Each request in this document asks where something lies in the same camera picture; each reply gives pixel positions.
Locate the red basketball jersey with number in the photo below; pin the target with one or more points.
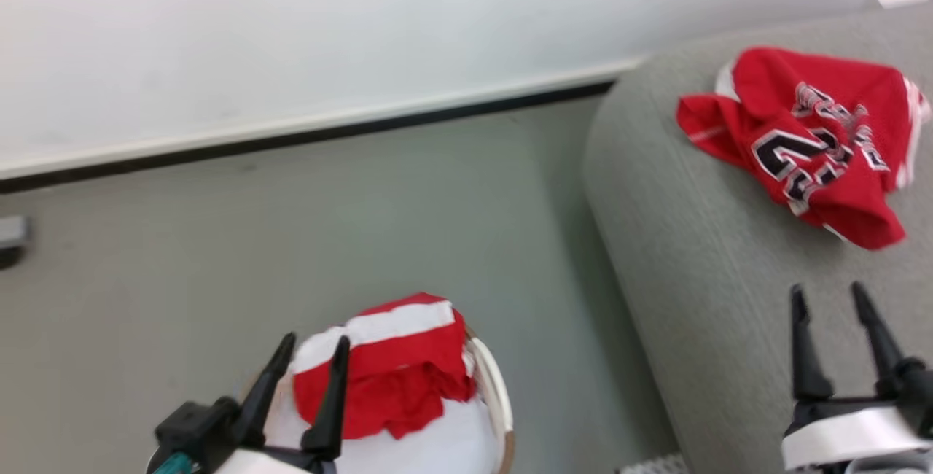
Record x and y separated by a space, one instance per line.
802 138

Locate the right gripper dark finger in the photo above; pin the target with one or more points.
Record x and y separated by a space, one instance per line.
807 357
878 343

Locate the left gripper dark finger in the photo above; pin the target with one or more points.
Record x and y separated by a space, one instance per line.
264 394
328 408

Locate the grey wall fixture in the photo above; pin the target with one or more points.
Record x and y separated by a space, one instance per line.
12 239

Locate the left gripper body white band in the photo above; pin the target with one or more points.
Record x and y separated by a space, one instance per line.
191 430

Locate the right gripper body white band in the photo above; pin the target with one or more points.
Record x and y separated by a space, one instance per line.
867 430

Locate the red and white garment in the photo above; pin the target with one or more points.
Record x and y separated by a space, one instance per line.
397 372

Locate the white laundry basket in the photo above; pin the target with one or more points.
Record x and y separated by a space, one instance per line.
496 394

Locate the grey fabric sofa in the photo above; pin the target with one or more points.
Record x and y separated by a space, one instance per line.
736 255

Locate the white ribbed object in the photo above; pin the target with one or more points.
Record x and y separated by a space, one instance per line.
654 464

